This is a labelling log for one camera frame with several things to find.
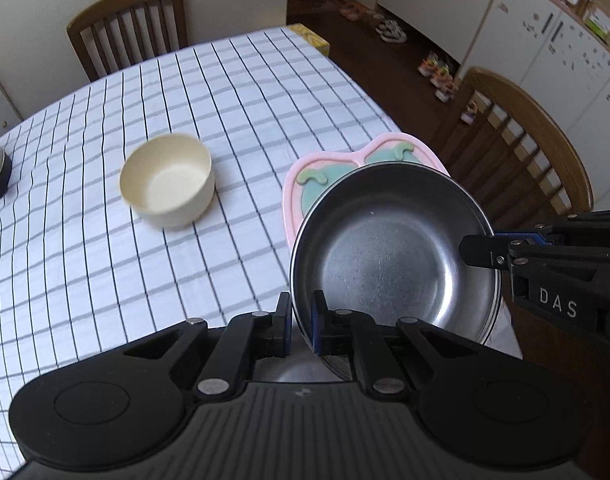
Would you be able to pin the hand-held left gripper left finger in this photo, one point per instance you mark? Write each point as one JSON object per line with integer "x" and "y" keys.
{"x": 286, "y": 321}

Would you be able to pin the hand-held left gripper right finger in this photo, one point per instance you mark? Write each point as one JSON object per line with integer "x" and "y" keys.
{"x": 315, "y": 321}

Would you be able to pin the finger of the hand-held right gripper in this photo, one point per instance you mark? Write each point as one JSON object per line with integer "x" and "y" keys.
{"x": 485, "y": 251}
{"x": 550, "y": 232}

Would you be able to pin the small steel bowl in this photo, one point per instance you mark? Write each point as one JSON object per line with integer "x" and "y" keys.
{"x": 385, "y": 260}

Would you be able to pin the light wooden chair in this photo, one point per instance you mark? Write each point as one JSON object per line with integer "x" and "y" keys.
{"x": 560, "y": 150}

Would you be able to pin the pink heart-shaped plate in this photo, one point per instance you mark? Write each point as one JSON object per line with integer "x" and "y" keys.
{"x": 296, "y": 210}

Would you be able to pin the cream bowl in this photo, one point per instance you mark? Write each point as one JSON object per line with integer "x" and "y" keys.
{"x": 165, "y": 190}

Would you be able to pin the colourful small shoes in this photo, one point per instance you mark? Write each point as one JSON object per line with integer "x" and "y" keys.
{"x": 437, "y": 72}

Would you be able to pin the white floor cabinet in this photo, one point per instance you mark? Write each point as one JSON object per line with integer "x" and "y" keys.
{"x": 485, "y": 15}

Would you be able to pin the white black sneakers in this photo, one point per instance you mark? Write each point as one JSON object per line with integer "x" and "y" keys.
{"x": 391, "y": 31}

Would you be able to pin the pink slippers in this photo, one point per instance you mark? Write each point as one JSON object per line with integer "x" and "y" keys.
{"x": 356, "y": 11}

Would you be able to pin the yellow tissue box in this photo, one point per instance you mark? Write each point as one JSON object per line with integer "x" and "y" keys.
{"x": 312, "y": 40}

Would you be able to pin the dark wooden chair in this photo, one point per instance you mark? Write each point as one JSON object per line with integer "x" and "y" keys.
{"x": 130, "y": 0}

